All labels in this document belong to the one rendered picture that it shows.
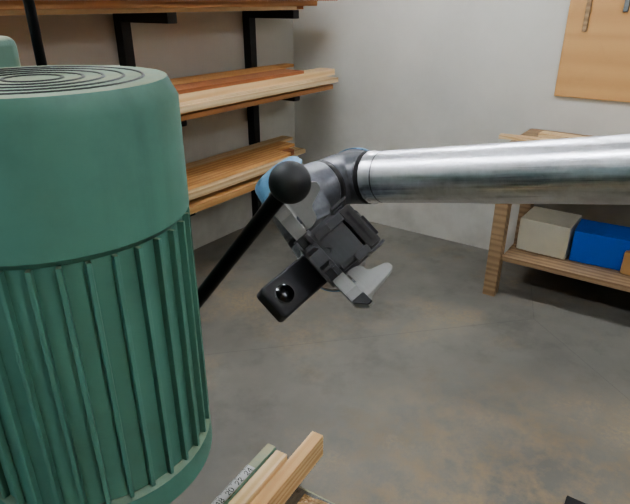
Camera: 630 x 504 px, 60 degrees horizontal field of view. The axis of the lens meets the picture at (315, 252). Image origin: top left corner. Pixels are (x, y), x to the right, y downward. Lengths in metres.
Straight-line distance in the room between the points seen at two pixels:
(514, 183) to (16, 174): 0.61
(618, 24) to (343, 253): 2.99
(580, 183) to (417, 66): 3.17
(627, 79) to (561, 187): 2.77
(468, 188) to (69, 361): 0.59
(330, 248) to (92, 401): 0.34
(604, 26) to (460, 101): 0.89
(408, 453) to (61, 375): 1.93
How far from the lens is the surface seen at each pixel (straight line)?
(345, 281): 0.60
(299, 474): 0.87
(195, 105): 2.89
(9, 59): 0.61
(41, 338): 0.36
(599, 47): 3.53
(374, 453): 2.22
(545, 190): 0.77
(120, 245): 0.34
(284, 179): 0.43
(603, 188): 0.75
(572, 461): 2.38
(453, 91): 3.79
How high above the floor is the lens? 1.55
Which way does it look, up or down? 24 degrees down
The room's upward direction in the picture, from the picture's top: straight up
